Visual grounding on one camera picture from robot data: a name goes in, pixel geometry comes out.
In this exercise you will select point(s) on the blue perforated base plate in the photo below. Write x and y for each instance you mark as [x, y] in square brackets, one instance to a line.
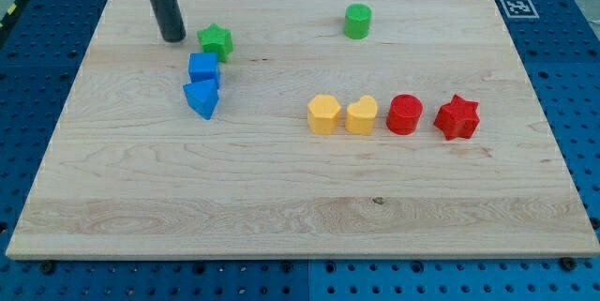
[38, 65]

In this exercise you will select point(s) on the blue cube block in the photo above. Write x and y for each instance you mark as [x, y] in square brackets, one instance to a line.
[203, 67]

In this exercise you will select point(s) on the green cylinder block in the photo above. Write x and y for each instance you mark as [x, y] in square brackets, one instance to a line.
[357, 21]

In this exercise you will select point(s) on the yellow hexagon block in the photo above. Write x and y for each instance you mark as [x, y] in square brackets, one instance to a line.
[323, 114]

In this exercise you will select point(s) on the white fiducial marker tag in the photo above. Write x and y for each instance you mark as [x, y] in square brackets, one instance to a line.
[519, 9]

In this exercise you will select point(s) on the wooden board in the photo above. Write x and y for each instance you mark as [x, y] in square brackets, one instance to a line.
[133, 173]

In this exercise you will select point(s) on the green star block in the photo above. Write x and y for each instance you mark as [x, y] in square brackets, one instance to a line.
[216, 39]

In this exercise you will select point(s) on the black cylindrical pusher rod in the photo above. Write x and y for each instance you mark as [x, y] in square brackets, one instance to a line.
[169, 20]

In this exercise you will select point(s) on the blue triangle block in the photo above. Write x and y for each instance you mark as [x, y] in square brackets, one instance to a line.
[202, 97]

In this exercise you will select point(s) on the red star block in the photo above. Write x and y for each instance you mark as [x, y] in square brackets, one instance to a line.
[458, 118]

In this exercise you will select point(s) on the red cylinder block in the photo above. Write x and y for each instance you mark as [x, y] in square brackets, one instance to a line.
[404, 114]

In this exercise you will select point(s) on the yellow heart block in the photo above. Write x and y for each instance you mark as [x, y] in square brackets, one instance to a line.
[361, 115]

